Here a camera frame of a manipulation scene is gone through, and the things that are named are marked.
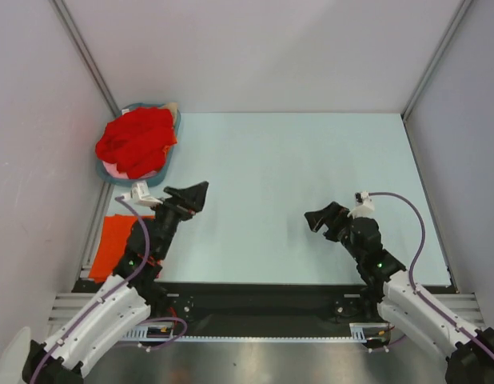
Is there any pink garment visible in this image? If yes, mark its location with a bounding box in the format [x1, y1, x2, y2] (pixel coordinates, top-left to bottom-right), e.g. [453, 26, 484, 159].
[102, 162, 157, 179]

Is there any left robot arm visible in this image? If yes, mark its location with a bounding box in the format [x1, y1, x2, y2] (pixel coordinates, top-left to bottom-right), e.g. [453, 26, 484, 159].
[21, 181, 209, 383]

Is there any folded orange t shirt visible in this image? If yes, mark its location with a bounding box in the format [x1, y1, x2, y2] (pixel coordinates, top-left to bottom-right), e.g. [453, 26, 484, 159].
[89, 214, 137, 283]

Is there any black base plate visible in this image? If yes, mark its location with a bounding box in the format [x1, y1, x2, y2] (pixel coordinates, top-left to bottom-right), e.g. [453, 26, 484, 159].
[153, 282, 382, 338]

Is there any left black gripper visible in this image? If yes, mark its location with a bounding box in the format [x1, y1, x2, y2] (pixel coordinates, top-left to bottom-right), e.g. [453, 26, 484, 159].
[147, 182, 209, 258]

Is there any aluminium corner post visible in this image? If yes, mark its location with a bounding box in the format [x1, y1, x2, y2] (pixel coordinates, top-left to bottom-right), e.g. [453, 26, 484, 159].
[48, 0, 121, 117]
[400, 0, 475, 124]

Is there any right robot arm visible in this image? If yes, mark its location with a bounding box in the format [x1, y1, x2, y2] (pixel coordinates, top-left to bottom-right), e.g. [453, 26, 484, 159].
[304, 202, 494, 383]

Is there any right aluminium corner post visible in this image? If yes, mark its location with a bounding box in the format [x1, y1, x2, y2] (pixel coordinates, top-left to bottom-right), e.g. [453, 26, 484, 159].
[400, 0, 475, 124]

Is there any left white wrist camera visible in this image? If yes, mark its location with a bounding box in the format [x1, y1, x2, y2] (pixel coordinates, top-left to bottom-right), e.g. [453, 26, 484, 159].
[122, 181, 162, 207]

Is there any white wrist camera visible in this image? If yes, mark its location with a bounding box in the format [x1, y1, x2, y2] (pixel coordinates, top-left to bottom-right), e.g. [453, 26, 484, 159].
[122, 181, 162, 207]
[348, 191, 375, 218]

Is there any blue plastic basket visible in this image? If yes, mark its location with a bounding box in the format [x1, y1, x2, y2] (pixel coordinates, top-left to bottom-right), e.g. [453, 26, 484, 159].
[94, 102, 182, 188]

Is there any red t shirt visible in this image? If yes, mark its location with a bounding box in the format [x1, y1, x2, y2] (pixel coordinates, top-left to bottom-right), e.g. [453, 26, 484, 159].
[94, 106, 179, 181]

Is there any left aluminium corner post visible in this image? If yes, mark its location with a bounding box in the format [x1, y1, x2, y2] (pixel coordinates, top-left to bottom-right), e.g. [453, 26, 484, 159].
[48, 0, 121, 117]

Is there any white slotted cable duct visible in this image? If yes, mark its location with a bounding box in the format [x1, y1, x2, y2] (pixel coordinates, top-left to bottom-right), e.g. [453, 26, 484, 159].
[120, 323, 391, 346]

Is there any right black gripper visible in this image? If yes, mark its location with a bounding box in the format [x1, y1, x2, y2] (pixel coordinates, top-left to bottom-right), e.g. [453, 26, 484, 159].
[305, 201, 364, 262]

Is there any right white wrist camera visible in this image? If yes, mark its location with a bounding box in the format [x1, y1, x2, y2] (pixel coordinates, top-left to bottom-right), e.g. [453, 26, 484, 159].
[348, 191, 375, 218]

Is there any beige garment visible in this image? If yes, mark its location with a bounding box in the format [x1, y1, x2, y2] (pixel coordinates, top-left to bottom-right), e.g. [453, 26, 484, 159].
[162, 102, 178, 119]

